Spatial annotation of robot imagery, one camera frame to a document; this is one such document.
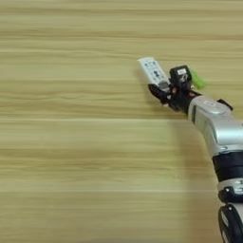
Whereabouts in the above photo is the white box with black top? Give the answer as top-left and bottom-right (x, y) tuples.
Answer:
(216, 98), (234, 112)

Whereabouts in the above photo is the green rectangular block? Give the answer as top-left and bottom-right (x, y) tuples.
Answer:
(189, 68), (208, 90)

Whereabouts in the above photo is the small black box white label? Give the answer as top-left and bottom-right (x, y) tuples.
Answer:
(168, 65), (193, 86)

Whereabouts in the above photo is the white remote control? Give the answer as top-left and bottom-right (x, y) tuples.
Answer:
(137, 56), (172, 93)

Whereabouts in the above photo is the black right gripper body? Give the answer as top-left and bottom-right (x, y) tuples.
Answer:
(165, 84), (203, 116)

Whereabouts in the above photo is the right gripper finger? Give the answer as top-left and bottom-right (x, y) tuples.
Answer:
(147, 83), (174, 106)

